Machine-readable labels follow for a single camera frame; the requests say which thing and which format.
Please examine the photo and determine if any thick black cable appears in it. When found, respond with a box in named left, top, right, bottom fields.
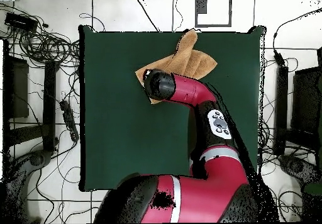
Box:
left=135, top=0, right=160, bottom=33

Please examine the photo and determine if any grey floor outlet frame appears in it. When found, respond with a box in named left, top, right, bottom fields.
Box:
left=194, top=0, right=233, bottom=28

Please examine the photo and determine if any dark green table cloth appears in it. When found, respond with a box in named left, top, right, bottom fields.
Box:
left=78, top=25, right=267, bottom=194

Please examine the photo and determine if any black cable with connector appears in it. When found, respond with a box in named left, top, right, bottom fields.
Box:
left=272, top=7, right=322, bottom=67

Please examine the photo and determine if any black cable tangle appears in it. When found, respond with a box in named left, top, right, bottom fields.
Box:
left=0, top=2, right=81, bottom=69

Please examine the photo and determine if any black metal frame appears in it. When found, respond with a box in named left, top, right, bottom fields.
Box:
left=272, top=46, right=322, bottom=157
left=2, top=38, right=60, bottom=157

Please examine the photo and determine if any orange terry towel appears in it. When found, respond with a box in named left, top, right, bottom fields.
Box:
left=135, top=28, right=218, bottom=105

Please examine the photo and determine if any black power strip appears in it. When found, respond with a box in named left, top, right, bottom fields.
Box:
left=59, top=99, right=80, bottom=142

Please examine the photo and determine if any grey tripod base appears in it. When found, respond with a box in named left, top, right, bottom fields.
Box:
left=277, top=154, right=322, bottom=184
left=4, top=149, right=53, bottom=223

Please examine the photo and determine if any black electronics box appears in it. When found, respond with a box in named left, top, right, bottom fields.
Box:
left=4, top=12, right=38, bottom=32

